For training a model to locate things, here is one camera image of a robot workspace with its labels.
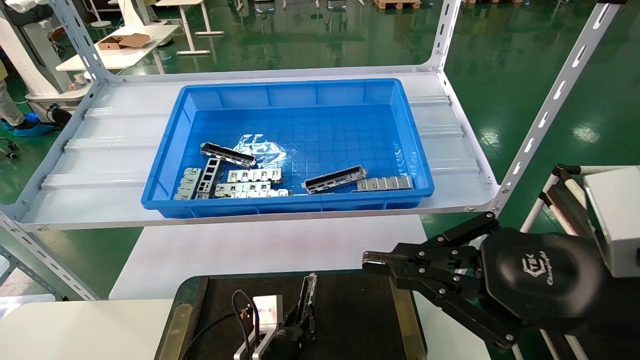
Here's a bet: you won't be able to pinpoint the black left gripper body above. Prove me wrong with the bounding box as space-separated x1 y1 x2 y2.
270 325 307 360

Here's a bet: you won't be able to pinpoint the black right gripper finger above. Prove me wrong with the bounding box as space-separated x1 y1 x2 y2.
394 271 524 352
362 211 501 273

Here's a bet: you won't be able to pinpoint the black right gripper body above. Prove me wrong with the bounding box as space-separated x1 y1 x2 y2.
477 227 613 332

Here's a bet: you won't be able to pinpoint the grey long metal housing part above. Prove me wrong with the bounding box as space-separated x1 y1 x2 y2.
301 165 369 195
297 273 319 342

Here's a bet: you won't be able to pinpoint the black container tray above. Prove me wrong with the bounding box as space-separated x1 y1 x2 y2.
155 268 428 360

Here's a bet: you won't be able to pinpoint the dark long metal housing part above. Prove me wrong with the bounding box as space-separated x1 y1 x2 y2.
200 142 257 170

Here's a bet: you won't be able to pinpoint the white tube stand black clamps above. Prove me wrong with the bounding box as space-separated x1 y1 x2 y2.
520 164 601 237

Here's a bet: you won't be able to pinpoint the short silver metal plate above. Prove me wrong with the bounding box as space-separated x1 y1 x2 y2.
173 167 202 201

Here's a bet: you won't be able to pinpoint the clear plastic film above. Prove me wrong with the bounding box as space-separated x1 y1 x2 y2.
233 133 289 169

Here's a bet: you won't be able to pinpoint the large blue plastic bin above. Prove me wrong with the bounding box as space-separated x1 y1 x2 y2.
141 78 435 219

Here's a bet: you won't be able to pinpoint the wooden pallet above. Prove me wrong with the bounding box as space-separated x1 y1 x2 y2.
372 0 422 10

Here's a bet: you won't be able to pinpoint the white metal shelf rack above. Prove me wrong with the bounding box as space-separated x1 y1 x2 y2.
0 0 627 302

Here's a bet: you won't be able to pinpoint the white table with T-legs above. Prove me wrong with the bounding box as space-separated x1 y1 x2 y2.
150 0 226 56

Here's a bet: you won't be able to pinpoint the white table with cardboard box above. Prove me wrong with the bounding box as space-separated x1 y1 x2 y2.
56 24 180 75

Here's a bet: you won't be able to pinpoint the person with blue shoe covers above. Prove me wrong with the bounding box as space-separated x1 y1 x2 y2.
0 57 56 138

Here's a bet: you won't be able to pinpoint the open brown cardboard box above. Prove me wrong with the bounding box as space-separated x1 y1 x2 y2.
97 33 153 51

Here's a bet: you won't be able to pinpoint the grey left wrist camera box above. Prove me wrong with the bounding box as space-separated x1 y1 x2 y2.
234 294 284 360

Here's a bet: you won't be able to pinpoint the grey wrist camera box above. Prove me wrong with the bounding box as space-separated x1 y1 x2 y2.
234 294 284 360
583 167 640 279

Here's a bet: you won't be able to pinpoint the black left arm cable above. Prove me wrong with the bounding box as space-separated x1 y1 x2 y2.
192 288 261 360

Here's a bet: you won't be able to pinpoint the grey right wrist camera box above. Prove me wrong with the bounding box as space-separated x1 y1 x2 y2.
583 167 640 279

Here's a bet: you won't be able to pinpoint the grey metal frame part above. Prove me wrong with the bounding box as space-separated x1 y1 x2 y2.
195 157 224 197

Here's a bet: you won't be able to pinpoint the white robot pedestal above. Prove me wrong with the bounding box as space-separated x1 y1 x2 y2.
0 0 93 118

